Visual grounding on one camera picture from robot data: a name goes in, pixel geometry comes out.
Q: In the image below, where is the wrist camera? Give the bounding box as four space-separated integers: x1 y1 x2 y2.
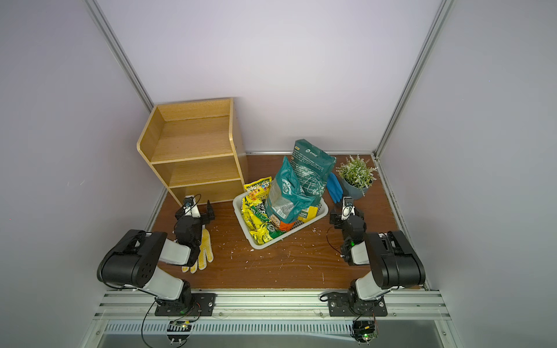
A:
341 196 355 220
182 194 202 218

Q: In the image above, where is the wooden three-tier shelf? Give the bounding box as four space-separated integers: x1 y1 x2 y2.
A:
136 98 248 204

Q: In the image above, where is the blue rubber glove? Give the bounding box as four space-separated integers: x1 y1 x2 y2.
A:
326 173 344 204

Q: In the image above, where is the yellow knit work glove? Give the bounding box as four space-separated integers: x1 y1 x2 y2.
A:
181 228 214 274

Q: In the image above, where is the left controller board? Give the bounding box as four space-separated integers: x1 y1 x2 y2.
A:
166 320 193 347

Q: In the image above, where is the yellow packet shelf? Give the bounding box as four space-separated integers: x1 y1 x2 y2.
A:
244 176 272 200
253 203 276 232
249 223 284 245
241 196 264 231

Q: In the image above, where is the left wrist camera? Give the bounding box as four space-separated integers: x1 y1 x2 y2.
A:
182 194 202 218

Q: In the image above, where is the green orange fertilizer bag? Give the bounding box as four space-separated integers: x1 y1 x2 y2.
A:
265 157 314 232

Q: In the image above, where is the potted green plant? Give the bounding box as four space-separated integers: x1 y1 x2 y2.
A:
337 155 377 200

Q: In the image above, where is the aluminium mounting rail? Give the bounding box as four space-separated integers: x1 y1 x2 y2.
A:
93 289 452 322

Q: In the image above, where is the right controller board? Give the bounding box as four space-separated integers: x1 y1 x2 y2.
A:
350 320 378 344

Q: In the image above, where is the white plastic basket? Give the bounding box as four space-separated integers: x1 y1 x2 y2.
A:
232 191 330 252

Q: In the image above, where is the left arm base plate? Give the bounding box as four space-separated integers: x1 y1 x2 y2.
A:
155 293 217 317

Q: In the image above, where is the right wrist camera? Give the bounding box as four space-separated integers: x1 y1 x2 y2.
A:
341 196 355 220

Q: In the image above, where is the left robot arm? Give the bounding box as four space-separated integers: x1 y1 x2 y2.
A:
97 194 216 313

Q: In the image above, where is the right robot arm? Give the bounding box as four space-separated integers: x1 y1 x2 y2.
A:
329 208 426 303

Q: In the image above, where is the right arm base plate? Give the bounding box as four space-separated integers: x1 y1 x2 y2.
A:
320 291 388 318

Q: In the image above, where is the yellow packet bottom shelf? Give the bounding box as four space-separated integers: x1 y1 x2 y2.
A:
249 223 284 245
253 203 276 232

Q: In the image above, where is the green yellow fertilizer bag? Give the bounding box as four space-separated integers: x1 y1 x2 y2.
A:
291 139 337 223

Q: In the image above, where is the controller board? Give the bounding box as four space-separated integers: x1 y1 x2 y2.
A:
166 320 193 347
350 320 378 344

